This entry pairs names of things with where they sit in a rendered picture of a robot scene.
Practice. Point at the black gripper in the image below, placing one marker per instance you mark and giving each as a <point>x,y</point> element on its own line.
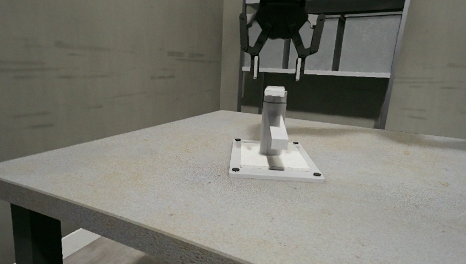
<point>281,19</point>

